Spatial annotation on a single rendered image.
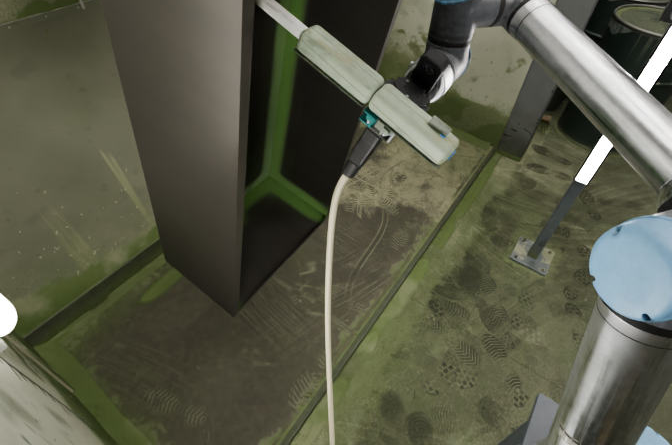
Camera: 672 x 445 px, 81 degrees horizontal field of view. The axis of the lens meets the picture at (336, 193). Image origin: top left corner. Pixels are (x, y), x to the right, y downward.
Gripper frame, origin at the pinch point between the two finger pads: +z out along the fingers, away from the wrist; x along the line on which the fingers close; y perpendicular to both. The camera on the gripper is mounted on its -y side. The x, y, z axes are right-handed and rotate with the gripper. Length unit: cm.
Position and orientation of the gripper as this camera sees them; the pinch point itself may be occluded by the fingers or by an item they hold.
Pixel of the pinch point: (381, 121)
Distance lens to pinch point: 67.5
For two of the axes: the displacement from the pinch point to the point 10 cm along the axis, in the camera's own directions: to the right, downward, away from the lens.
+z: -5.4, 5.6, -6.3
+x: -7.6, -6.5, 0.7
